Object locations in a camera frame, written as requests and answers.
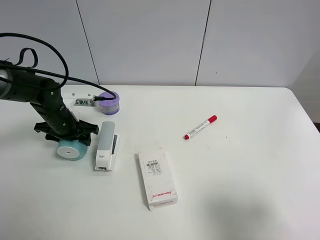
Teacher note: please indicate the red capped whiteboard marker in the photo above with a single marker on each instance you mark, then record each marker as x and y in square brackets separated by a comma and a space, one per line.
[200, 127]

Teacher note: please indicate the purple round container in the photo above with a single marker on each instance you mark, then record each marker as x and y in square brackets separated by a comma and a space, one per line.
[110, 107]

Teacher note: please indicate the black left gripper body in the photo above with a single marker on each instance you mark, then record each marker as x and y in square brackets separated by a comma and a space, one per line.
[50, 106]

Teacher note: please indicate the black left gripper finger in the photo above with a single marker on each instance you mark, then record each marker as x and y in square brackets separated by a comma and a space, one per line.
[84, 130]
[51, 132]

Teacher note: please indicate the teal pencil sharpener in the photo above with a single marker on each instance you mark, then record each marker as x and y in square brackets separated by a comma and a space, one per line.
[71, 149]

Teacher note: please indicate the white grey stapler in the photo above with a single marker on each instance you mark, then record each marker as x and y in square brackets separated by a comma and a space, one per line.
[107, 148]

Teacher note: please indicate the white cardboard box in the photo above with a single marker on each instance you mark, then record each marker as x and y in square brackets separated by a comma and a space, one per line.
[159, 185]

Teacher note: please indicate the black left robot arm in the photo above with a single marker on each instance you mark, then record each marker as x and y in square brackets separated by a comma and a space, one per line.
[19, 86]

